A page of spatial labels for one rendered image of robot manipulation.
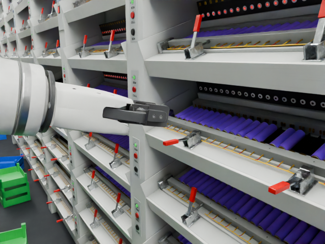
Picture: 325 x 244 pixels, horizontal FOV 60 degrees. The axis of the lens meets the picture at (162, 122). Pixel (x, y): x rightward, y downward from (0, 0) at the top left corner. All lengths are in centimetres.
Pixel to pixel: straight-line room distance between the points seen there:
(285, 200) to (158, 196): 44
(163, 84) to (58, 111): 51
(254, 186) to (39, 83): 39
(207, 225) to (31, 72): 54
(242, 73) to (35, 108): 34
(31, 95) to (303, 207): 41
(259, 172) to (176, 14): 49
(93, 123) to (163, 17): 52
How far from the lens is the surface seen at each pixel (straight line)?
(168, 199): 83
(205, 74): 59
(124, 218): 114
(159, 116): 41
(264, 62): 48
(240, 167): 56
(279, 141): 58
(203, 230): 72
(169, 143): 61
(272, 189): 44
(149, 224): 92
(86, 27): 145
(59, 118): 33
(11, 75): 33
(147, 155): 82
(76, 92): 33
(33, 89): 33
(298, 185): 51
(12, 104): 32
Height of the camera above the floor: 116
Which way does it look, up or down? 13 degrees down
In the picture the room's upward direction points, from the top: straight up
